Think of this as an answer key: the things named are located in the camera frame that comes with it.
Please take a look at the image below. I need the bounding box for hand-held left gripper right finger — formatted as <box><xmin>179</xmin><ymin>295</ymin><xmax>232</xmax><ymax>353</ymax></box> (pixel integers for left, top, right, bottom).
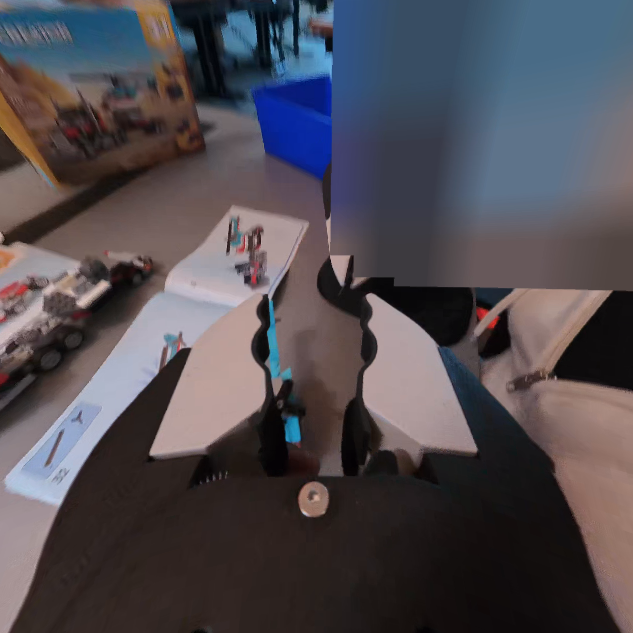
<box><xmin>342</xmin><ymin>293</ymin><xmax>479</xmax><ymax>476</ymax></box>

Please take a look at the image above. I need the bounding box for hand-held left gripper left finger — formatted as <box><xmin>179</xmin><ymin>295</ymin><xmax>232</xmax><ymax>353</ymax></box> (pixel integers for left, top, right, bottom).
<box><xmin>149</xmin><ymin>293</ymin><xmax>290</xmax><ymax>476</ymax></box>

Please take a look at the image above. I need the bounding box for teal lego tail assembly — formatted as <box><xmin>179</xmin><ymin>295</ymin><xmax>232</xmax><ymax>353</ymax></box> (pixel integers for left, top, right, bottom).
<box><xmin>266</xmin><ymin>296</ymin><xmax>306</xmax><ymax>448</ymax></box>

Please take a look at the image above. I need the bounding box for open lego instruction booklet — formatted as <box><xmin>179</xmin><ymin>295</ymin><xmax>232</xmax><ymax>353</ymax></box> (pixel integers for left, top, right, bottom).
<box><xmin>5</xmin><ymin>205</ymin><xmax>310</xmax><ymax>505</ymax></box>

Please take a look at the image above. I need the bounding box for lego truck model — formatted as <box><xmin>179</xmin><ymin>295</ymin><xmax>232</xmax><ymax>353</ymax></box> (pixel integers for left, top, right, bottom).
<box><xmin>0</xmin><ymin>250</ymin><xmax>154</xmax><ymax>391</ymax></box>

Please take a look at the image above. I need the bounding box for lego set box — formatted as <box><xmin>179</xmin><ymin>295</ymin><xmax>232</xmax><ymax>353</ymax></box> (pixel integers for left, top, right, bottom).
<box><xmin>0</xmin><ymin>0</ymin><xmax>206</xmax><ymax>190</ymax></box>

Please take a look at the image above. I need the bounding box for person's blue jeans leg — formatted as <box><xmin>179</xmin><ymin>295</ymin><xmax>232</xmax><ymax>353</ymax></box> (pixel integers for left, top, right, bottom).
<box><xmin>439</xmin><ymin>346</ymin><xmax>500</xmax><ymax>421</ymax></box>

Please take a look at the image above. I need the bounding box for person's black shirt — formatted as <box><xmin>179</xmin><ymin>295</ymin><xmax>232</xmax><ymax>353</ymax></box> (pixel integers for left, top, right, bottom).
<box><xmin>554</xmin><ymin>291</ymin><xmax>633</xmax><ymax>389</ymax></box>

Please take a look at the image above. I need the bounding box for light blue instruction leaflet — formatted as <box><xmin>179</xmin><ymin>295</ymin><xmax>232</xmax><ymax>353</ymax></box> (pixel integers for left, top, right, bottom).
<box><xmin>0</xmin><ymin>242</ymin><xmax>82</xmax><ymax>317</ymax></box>

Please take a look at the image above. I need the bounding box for blue plastic bin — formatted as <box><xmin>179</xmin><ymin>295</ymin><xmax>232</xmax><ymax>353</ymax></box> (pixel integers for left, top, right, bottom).
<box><xmin>252</xmin><ymin>76</ymin><xmax>332</xmax><ymax>181</ymax></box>

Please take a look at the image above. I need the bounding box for black chair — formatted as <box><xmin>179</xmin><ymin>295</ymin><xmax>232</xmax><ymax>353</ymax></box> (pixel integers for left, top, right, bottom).
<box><xmin>170</xmin><ymin>0</ymin><xmax>303</xmax><ymax>97</ymax></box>

